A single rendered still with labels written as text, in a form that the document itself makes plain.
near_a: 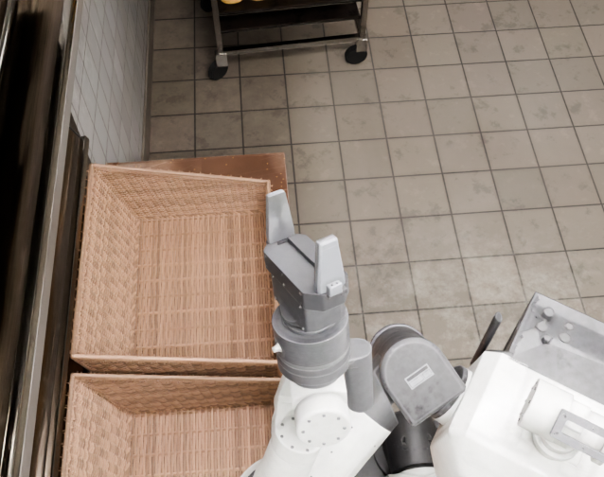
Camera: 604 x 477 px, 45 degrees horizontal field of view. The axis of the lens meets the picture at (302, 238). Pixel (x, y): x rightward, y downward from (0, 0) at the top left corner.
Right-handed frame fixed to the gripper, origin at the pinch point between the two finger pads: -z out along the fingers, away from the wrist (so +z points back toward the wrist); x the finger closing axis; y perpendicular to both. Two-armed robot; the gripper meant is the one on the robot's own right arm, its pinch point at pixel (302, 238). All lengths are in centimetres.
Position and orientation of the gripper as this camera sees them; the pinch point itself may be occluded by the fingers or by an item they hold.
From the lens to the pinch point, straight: 77.0
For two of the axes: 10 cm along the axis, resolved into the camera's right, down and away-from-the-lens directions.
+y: -8.7, 3.4, -3.6
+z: 0.8, 8.2, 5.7
